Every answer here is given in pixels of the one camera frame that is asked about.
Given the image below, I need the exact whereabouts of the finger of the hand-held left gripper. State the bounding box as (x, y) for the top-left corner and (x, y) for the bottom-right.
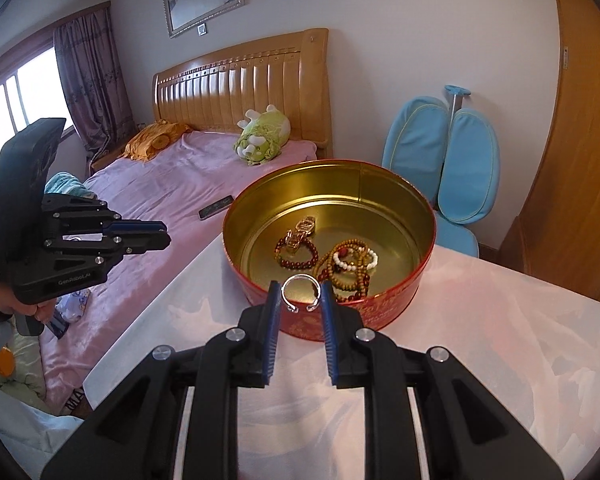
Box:
(44, 234), (172, 267)
(42, 194), (170, 239)

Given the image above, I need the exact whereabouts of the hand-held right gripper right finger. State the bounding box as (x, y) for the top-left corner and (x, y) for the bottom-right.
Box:
(321, 280), (566, 480)

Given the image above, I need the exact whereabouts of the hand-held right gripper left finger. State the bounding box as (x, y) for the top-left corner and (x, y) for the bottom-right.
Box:
(40, 280), (283, 480)

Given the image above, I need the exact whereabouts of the dark red bead bracelet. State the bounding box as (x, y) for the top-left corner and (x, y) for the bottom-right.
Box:
(274, 235), (321, 271)
(316, 260), (368, 305)

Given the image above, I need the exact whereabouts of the silver ring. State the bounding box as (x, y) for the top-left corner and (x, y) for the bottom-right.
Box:
(280, 275), (322, 315)

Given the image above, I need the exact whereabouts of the wooden bead necklace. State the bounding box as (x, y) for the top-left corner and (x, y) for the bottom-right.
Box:
(314, 240), (376, 301)

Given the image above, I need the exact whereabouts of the white bead bracelet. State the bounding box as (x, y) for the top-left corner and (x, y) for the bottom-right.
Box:
(332, 245), (379, 273)

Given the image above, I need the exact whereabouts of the gold wristwatch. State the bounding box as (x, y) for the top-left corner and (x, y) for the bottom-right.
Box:
(285, 216), (317, 253)

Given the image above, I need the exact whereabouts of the red round tin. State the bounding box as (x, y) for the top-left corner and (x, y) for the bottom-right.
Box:
(222, 160), (437, 343)

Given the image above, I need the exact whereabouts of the person's left hand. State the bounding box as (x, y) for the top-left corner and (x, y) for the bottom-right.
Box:
(0, 280), (63, 326)

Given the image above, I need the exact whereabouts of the white blue patterned cloth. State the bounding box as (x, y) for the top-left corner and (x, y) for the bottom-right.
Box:
(55, 290), (91, 323)

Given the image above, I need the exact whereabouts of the pink bedsheet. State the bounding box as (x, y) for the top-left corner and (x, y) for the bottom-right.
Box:
(39, 130), (321, 416)

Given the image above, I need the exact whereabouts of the black smartphone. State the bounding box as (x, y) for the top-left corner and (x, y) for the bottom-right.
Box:
(198, 196), (235, 221)

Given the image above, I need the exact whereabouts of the teal patterned blanket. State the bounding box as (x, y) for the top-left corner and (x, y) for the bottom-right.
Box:
(45, 171), (98, 201)

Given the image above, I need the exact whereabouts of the orange pillow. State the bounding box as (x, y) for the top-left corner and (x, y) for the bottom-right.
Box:
(122, 120), (193, 162)

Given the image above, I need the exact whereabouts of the pale green quilt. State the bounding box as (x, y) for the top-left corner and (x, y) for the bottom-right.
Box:
(0, 335), (48, 401)

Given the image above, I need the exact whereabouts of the purple curtain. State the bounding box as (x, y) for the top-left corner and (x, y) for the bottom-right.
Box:
(53, 7), (136, 166)

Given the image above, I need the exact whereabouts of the green plush toy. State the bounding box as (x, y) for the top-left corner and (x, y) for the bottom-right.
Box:
(232, 105), (292, 167)

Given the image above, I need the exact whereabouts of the person's light grey jacket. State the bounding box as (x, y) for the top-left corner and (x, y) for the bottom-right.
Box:
(0, 375), (86, 480)

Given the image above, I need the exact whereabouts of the window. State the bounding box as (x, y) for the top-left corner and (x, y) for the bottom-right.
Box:
(0, 45), (76, 206)

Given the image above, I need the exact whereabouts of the light blue chair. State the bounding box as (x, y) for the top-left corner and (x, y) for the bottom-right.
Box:
(382, 85), (501, 261)

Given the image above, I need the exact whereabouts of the wooden wardrobe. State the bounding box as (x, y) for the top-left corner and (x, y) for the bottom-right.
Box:
(497, 0), (600, 306)

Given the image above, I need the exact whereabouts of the wooden bed frame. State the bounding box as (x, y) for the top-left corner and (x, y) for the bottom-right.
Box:
(152, 28), (331, 161)

